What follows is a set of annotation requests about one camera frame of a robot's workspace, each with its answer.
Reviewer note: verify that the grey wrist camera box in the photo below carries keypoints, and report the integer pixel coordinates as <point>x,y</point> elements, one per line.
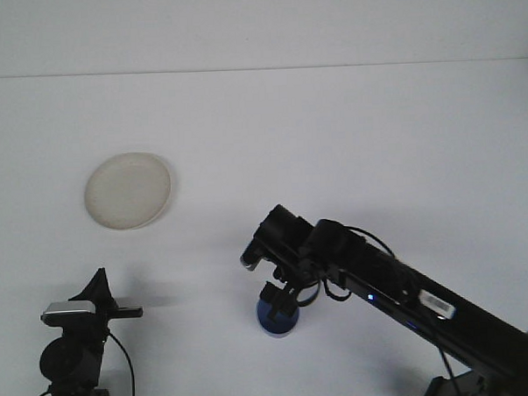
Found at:
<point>249,262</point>
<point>67,309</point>

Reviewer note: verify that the pale round plate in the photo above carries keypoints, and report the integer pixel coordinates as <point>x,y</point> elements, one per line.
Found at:
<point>128,191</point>

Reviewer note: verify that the pale blue cup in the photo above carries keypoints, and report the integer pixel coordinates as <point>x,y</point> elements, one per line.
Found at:
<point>278,329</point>

